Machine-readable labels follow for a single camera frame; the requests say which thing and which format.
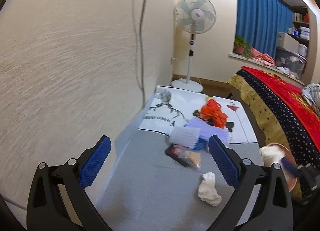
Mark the pink trash bin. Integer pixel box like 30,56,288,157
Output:
260,143,298,191

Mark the white tissue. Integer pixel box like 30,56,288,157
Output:
198,172,222,207

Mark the clear plastic wrapper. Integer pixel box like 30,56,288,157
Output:
173,144,201,171

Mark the blue plastic wrapper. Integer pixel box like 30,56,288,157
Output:
193,138,209,152

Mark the lavender foam net wrap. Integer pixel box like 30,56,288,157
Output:
169,117,229,150

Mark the black snack packet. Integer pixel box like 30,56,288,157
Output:
164,144,192,167

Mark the orange plastic bag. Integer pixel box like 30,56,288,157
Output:
200,99,228,128

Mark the navy star bed sheet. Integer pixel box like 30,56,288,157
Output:
231,74,319,169

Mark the striped grey quilt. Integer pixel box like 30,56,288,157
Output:
302,83,320,117

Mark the red floral blanket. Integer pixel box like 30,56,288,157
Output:
236,66,319,148

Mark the clear storage box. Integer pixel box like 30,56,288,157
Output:
274,48,307,78

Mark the pink folded cloth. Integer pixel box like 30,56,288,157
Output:
250,48,275,67

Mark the grey cardboard box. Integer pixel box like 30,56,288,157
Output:
277,32,299,52

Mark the wooden bookshelf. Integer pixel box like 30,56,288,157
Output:
291,6,311,48

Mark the potted green plant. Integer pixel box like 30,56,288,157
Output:
233,36,251,57

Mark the blue curtain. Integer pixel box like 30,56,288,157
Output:
236,0,293,58

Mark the white standing fan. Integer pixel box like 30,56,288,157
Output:
171,0,216,93

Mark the grey power cable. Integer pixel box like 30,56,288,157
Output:
131,0,150,111

